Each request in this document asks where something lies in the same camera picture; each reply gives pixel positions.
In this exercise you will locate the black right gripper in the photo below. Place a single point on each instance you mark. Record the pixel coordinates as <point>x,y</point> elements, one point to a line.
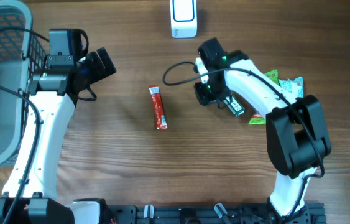
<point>205,98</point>

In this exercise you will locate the green stick pack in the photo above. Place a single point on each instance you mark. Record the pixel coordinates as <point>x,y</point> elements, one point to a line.
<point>234,106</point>

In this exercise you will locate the red stick pack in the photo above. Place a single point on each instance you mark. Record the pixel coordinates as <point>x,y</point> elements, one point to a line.
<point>159,112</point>

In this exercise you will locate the grey plastic shopping basket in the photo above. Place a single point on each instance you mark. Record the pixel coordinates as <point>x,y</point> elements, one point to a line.
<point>20,54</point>

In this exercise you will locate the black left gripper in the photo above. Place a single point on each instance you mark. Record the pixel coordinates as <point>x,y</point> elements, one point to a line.
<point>100,71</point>

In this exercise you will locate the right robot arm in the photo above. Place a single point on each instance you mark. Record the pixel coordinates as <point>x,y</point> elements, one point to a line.
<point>296,132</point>

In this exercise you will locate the white barcode scanner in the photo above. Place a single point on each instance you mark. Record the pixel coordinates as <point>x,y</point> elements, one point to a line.
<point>183,16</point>

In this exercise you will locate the teal white tissue pack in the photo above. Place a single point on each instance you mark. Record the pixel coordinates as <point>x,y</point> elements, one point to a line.
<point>293,86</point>

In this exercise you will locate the green snack bag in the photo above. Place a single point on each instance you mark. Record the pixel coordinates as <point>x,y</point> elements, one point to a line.
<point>257,118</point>

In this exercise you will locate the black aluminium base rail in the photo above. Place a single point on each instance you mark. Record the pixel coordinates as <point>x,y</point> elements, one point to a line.
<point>253,213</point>

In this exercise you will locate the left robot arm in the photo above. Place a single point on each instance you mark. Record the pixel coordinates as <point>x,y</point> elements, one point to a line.
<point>29,195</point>

